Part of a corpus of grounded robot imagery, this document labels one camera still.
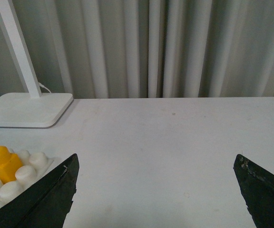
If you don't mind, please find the white lamp cable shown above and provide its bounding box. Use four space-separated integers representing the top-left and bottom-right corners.
38 82 51 94

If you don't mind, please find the grey curtain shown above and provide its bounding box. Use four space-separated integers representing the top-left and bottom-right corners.
13 0 274 99

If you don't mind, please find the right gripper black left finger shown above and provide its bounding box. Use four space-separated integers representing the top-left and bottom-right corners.
0 154 79 228

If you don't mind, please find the white desk lamp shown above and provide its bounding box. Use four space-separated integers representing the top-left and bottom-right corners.
0 0 73 128

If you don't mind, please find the yellow two-stud block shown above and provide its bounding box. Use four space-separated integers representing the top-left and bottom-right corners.
0 146 23 184

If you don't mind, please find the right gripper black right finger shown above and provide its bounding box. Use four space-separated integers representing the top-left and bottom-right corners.
233 154 274 228

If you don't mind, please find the white studded base plate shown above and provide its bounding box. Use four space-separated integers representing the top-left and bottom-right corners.
0 149 55 209

